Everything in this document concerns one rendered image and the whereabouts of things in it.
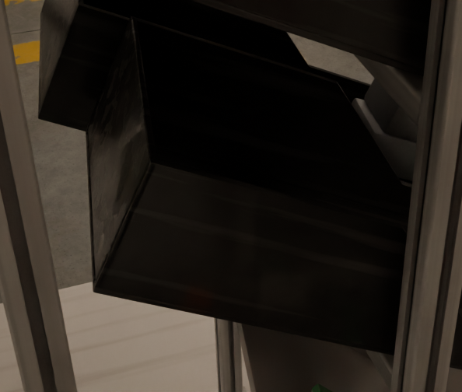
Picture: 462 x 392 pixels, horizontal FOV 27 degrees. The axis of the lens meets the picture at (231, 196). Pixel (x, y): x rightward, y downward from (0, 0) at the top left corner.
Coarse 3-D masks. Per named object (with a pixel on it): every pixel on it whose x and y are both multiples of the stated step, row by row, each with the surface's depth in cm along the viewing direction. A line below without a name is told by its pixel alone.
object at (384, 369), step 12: (360, 60) 44; (372, 60) 42; (372, 72) 43; (384, 72) 42; (396, 72) 40; (408, 72) 40; (384, 84) 42; (396, 84) 41; (408, 84) 40; (420, 84) 40; (396, 96) 41; (408, 96) 40; (420, 96) 39; (408, 108) 40; (372, 360) 51; (384, 360) 49; (384, 372) 49
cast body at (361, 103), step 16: (368, 96) 66; (384, 96) 64; (368, 112) 65; (384, 112) 63; (400, 112) 62; (368, 128) 64; (384, 128) 63; (400, 128) 63; (416, 128) 64; (384, 144) 64; (400, 144) 64; (400, 160) 65; (400, 176) 66
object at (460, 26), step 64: (0, 0) 28; (448, 0) 34; (0, 64) 29; (448, 64) 35; (0, 128) 31; (448, 128) 37; (0, 192) 32; (448, 192) 39; (0, 256) 33; (448, 256) 42; (448, 320) 43; (64, 384) 38
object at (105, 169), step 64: (128, 64) 47; (192, 64) 51; (256, 64) 52; (128, 128) 44; (192, 128) 54; (256, 128) 54; (320, 128) 55; (128, 192) 41; (192, 192) 41; (256, 192) 41; (320, 192) 58; (384, 192) 59; (128, 256) 42; (192, 256) 43; (256, 256) 43; (320, 256) 44; (384, 256) 44; (256, 320) 46; (320, 320) 46; (384, 320) 47
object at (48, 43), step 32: (64, 0) 56; (96, 0) 64; (128, 0) 65; (160, 0) 65; (64, 32) 53; (96, 32) 52; (192, 32) 67; (224, 32) 67; (256, 32) 68; (64, 64) 53; (96, 64) 53; (288, 64) 69; (64, 96) 54; (96, 96) 54; (352, 96) 72
